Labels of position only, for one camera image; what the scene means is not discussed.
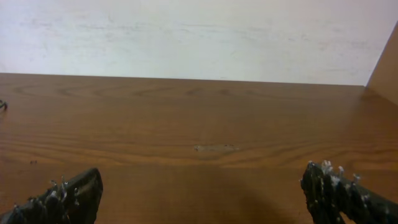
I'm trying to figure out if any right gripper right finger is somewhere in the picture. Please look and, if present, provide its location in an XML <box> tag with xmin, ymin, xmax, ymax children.
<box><xmin>300</xmin><ymin>161</ymin><xmax>397</xmax><ymax>224</ymax></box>

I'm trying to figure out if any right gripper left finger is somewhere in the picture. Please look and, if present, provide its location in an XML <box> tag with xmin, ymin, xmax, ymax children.
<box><xmin>1</xmin><ymin>168</ymin><xmax>103</xmax><ymax>224</ymax></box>

